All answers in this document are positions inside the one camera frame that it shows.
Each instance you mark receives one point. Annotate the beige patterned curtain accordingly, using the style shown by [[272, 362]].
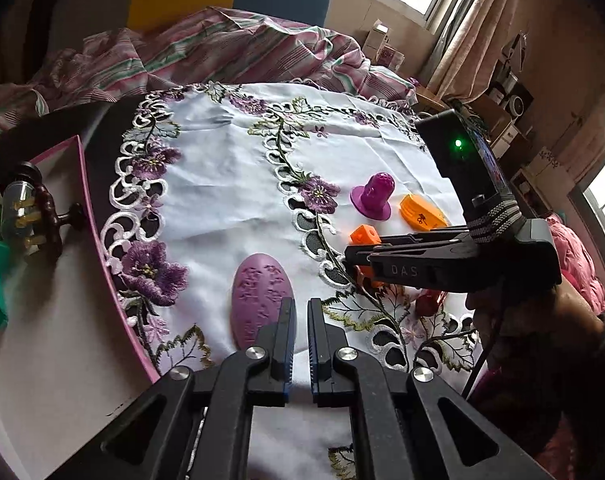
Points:
[[477, 35]]

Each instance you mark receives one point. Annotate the magenta cone-shaped cap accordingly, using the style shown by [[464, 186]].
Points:
[[375, 195]]

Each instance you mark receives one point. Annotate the black lidded clear jar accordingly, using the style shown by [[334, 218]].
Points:
[[20, 205]]

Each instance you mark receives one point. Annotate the pink quilted garment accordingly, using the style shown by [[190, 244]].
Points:
[[580, 260]]

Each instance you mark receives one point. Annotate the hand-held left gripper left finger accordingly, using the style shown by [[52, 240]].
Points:
[[284, 340]]

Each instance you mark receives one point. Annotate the orange toy cubes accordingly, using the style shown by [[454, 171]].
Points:
[[365, 235]]

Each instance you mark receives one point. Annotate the white carton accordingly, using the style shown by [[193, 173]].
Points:
[[377, 37]]

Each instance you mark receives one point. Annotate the wooden nightstand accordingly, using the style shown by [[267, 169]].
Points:
[[432, 100]]

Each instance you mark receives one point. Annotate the orange plastic clip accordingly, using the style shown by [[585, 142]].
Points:
[[422, 212]]

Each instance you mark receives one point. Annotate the cluttered wooden shelf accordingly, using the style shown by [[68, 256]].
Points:
[[512, 105]]

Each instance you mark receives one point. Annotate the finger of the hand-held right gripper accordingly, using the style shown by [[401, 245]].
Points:
[[407, 242], [407, 272]]

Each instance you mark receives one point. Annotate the pink carton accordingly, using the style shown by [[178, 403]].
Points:
[[393, 59]]

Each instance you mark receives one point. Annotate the white embroidered floral tablecloth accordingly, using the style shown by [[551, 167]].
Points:
[[222, 160]]

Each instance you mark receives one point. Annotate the pink striped blanket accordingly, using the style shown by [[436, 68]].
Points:
[[207, 45]]

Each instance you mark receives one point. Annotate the red plastic tube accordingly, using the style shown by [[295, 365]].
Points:
[[427, 302]]

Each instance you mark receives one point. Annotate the person's right hand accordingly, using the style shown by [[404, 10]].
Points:
[[532, 315]]

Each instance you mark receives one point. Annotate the purple oval embossed case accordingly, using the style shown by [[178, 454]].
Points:
[[257, 290]]

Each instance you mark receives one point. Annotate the pink cardboard box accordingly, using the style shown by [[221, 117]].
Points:
[[57, 340]]

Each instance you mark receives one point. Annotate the brown beaded wooden holder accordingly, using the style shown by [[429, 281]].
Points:
[[55, 220]]

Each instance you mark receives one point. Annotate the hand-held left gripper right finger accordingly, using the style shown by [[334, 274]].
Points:
[[316, 340]]

